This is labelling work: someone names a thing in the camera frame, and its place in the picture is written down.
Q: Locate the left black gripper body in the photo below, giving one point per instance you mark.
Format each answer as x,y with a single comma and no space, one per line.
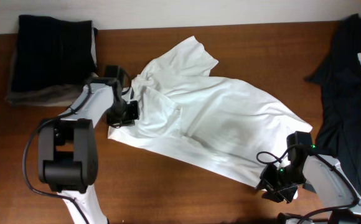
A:
131,111

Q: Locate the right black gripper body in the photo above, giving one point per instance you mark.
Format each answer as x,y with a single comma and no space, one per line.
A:
274,185

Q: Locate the white t-shirt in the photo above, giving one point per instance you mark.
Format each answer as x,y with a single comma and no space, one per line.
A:
216,123

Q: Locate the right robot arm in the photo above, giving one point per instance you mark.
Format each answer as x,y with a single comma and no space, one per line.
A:
301,164

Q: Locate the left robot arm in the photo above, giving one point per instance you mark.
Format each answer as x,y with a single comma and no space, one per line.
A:
67,148

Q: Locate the black t-shirt with print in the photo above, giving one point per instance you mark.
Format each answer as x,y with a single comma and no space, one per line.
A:
339,76

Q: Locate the folded black garment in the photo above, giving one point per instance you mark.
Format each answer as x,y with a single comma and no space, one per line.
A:
43,30

